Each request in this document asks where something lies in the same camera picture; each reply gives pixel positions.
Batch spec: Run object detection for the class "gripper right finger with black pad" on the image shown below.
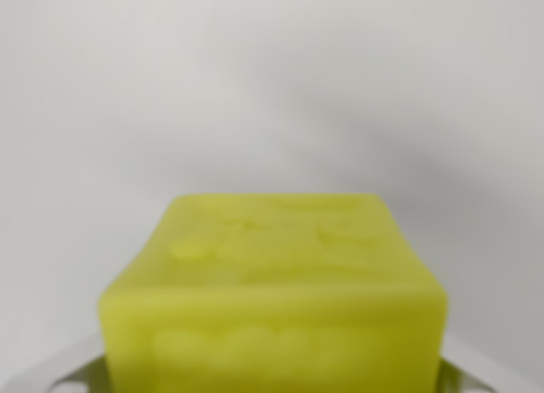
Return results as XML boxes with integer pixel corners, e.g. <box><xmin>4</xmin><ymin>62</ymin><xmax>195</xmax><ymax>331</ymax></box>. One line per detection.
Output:
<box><xmin>438</xmin><ymin>355</ymin><xmax>497</xmax><ymax>393</ymax></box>

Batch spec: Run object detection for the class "yellow translucent cube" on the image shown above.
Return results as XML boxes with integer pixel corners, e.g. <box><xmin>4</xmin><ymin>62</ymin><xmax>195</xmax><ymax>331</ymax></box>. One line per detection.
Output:
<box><xmin>97</xmin><ymin>192</ymin><xmax>450</xmax><ymax>393</ymax></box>

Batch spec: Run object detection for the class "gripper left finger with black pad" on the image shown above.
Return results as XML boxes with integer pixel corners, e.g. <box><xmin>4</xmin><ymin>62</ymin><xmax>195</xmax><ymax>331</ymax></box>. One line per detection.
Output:
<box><xmin>49</xmin><ymin>354</ymin><xmax>113</xmax><ymax>393</ymax></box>

